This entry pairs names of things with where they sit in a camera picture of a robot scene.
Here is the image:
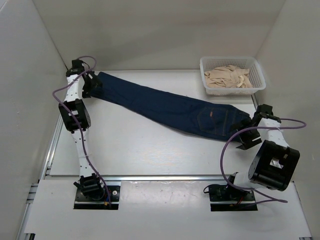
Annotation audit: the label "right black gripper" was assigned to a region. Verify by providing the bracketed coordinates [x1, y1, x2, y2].
[229, 116, 262, 150]

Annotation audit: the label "dark blue denim trousers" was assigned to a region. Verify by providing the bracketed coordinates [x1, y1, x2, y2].
[89, 72, 250, 142]

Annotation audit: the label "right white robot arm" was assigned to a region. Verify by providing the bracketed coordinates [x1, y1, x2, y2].
[224, 104, 300, 200]

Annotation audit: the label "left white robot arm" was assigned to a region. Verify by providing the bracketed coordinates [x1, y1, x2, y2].
[58, 58, 106, 201]

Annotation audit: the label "beige trousers in basket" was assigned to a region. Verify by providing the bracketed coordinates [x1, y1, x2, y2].
[204, 65, 253, 89]

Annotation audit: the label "white plastic mesh basket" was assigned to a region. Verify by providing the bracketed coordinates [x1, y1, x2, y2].
[199, 56, 266, 96]

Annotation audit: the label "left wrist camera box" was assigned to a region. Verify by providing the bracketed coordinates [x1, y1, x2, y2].
[71, 59, 85, 72]

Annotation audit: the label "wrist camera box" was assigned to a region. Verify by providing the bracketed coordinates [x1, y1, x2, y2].
[71, 59, 85, 72]
[255, 104, 274, 116]

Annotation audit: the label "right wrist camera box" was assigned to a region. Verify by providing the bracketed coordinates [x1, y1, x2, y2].
[255, 104, 274, 116]

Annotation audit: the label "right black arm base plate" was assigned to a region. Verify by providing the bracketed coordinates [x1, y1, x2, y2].
[203, 184, 258, 212]

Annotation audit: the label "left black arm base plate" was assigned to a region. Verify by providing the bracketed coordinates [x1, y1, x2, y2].
[73, 185, 121, 210]

